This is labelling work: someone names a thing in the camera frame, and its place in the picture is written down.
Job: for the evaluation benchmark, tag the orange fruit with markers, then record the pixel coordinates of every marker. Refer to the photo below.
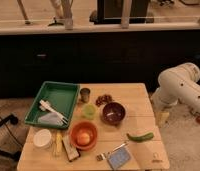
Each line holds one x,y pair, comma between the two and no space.
83,139

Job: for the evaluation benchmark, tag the white plastic fork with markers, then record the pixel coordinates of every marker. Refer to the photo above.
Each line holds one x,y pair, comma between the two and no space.
45,105

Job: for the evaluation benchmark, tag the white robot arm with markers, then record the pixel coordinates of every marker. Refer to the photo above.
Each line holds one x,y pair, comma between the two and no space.
178,83

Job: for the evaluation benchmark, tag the orange bowl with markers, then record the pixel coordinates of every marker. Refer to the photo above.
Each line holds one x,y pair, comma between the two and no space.
80,127

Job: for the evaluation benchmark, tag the brown grape bunch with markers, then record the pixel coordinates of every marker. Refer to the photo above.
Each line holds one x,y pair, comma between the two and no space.
104,99

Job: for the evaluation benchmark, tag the clear plastic bag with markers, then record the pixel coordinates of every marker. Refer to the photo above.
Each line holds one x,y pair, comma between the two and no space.
51,119

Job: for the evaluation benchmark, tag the green plastic cup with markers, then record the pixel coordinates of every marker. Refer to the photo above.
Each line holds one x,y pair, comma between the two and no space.
88,111

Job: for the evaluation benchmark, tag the purple bowl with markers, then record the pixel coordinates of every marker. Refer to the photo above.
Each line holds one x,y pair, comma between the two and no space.
113,113

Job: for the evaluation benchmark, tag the black chair base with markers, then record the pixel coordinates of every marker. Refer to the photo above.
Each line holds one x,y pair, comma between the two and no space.
6,133

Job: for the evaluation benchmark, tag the blue sponge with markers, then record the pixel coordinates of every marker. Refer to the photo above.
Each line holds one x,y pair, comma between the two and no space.
118,158

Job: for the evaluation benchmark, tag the metal fork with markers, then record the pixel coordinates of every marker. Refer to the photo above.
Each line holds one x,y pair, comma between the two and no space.
103,156

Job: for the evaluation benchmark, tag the green plastic tray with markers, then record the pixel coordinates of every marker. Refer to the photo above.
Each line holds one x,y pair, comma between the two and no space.
61,96

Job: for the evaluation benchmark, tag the metal cup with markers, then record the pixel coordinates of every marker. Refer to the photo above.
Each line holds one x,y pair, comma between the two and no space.
85,95

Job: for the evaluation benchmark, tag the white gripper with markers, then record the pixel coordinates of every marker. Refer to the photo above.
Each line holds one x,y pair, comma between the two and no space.
161,115

